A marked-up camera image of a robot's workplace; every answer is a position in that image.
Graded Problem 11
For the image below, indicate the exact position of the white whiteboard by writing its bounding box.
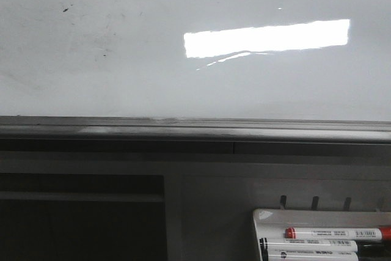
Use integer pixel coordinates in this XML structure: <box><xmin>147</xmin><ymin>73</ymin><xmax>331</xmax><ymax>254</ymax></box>
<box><xmin>1</xmin><ymin>0</ymin><xmax>390</xmax><ymax>121</ymax></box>

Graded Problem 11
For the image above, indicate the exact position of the black-capped whiteboard marker upper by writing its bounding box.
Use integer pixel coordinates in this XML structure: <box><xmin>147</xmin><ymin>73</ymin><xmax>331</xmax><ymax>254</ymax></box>
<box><xmin>259</xmin><ymin>238</ymin><xmax>358</xmax><ymax>252</ymax></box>

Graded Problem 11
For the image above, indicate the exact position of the black-capped whiteboard marker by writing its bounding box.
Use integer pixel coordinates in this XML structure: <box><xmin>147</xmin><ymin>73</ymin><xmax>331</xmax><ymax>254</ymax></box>
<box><xmin>259</xmin><ymin>238</ymin><xmax>358</xmax><ymax>252</ymax></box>
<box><xmin>262</xmin><ymin>250</ymin><xmax>359</xmax><ymax>261</ymax></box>

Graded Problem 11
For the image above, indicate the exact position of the black-capped whiteboard marker lower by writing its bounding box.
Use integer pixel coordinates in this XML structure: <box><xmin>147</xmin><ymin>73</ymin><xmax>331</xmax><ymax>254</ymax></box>
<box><xmin>262</xmin><ymin>250</ymin><xmax>359</xmax><ymax>261</ymax></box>

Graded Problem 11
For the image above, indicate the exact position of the red-capped whiteboard marker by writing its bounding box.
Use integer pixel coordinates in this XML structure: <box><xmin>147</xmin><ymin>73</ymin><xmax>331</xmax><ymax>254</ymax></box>
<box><xmin>285</xmin><ymin>226</ymin><xmax>390</xmax><ymax>241</ymax></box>

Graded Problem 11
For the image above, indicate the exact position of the white marker tray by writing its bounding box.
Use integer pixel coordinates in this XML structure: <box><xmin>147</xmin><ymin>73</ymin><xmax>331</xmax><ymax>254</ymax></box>
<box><xmin>253</xmin><ymin>209</ymin><xmax>390</xmax><ymax>260</ymax></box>

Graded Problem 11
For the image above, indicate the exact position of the grey whiteboard ledge rail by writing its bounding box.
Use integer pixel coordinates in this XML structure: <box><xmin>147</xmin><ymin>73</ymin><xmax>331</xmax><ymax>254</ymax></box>
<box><xmin>1</xmin><ymin>116</ymin><xmax>390</xmax><ymax>145</ymax></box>

